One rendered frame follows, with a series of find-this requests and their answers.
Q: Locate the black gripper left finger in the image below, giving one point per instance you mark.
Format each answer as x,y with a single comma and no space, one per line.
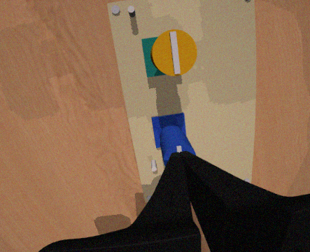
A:
166,223

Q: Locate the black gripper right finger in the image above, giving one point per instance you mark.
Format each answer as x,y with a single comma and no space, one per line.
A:
237,216

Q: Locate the beige circuit board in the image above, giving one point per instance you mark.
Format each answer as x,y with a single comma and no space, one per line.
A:
196,89

